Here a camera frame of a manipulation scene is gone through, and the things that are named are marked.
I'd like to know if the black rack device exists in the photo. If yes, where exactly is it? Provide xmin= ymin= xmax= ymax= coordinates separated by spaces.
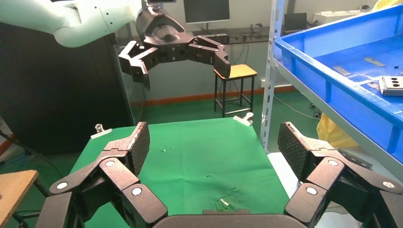
xmin=206 ymin=32 xmax=230 ymax=45

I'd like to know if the dark desk counter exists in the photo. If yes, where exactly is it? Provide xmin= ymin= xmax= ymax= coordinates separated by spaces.
xmin=192 ymin=27 xmax=271 ymax=45

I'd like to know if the perforated grey shelf upright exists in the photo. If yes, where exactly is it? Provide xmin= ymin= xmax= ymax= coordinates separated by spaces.
xmin=260 ymin=0 xmax=288 ymax=152

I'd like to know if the yellow-topped black stool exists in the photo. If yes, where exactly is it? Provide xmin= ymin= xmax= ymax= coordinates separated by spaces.
xmin=213 ymin=64 xmax=258 ymax=118

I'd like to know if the small dark screen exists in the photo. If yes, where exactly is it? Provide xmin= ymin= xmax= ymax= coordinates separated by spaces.
xmin=284 ymin=12 xmax=307 ymax=32

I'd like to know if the silver metal binder clip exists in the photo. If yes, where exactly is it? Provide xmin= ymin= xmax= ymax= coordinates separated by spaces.
xmin=233 ymin=112 xmax=254 ymax=127
xmin=90 ymin=123 xmax=113 ymax=140

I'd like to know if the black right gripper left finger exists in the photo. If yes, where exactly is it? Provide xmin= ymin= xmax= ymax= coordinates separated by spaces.
xmin=35 ymin=122 xmax=168 ymax=228

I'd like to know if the wooden stool with black legs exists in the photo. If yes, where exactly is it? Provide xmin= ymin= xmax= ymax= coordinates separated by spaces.
xmin=0 ymin=170 xmax=55 ymax=228

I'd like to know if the black computer monitor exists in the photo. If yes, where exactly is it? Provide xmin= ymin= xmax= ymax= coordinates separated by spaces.
xmin=183 ymin=0 xmax=230 ymax=32

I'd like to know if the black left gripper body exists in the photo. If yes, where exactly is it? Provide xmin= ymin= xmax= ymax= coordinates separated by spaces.
xmin=136 ymin=7 xmax=194 ymax=63

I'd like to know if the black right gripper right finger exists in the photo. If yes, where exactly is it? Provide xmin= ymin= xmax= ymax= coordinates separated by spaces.
xmin=278 ymin=122 xmax=403 ymax=228

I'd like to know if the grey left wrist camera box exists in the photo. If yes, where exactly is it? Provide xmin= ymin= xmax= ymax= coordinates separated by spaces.
xmin=145 ymin=0 xmax=177 ymax=10

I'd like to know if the yellow plastic bag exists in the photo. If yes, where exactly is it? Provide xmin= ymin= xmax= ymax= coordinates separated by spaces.
xmin=316 ymin=113 xmax=360 ymax=149

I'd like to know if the glass cabinet panel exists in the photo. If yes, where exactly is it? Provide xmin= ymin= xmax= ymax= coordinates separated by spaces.
xmin=113 ymin=25 xmax=146 ymax=125

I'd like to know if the green table cloth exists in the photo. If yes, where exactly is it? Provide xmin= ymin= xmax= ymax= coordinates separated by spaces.
xmin=69 ymin=117 xmax=290 ymax=228

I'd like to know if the blue plastic tray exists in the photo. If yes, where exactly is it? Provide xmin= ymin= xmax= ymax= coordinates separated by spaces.
xmin=274 ymin=4 xmax=403 ymax=164

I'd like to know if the white box appliance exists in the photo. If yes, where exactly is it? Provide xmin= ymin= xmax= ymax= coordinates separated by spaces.
xmin=312 ymin=9 xmax=363 ymax=26

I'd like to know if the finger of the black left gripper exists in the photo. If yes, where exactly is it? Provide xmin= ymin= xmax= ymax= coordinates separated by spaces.
xmin=188 ymin=35 xmax=231 ymax=79
xmin=118 ymin=41 xmax=159 ymax=91

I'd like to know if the silver metal shield plate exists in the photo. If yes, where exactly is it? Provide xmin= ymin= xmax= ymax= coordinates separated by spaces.
xmin=379 ymin=75 xmax=403 ymax=92
xmin=379 ymin=79 xmax=403 ymax=96
xmin=379 ymin=77 xmax=403 ymax=95

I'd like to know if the black cabinet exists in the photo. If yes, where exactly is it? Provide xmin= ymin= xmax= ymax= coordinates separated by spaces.
xmin=0 ymin=22 xmax=134 ymax=155

